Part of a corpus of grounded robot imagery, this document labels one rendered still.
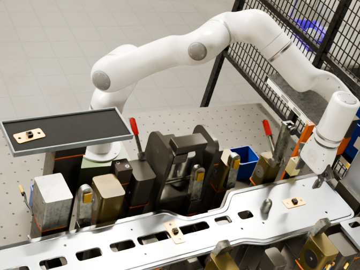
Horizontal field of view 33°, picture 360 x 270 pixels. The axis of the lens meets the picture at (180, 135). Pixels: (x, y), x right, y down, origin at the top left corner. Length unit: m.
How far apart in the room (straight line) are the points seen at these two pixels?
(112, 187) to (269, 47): 0.61
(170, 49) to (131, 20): 2.96
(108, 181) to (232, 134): 1.08
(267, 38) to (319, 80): 0.20
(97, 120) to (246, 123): 1.14
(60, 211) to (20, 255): 0.16
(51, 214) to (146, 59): 0.60
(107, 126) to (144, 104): 2.12
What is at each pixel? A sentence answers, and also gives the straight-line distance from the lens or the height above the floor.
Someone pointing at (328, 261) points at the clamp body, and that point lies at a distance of 1.94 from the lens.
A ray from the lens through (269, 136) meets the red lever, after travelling 2.12.
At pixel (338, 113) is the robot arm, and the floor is 1.40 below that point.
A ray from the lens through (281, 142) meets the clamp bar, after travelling 2.06.
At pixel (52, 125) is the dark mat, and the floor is 1.16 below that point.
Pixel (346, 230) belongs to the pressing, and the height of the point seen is 1.00.
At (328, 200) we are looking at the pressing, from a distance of 2.17.
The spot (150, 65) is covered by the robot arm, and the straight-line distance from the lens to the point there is 1.99.
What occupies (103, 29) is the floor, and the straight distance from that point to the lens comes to 4.68.
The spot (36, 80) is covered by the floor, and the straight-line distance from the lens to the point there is 4.01.
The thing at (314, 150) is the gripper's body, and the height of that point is 1.24.
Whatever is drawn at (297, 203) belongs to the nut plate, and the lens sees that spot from 2.09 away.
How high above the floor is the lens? 2.32
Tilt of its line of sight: 37 degrees down
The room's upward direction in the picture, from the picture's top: 18 degrees clockwise
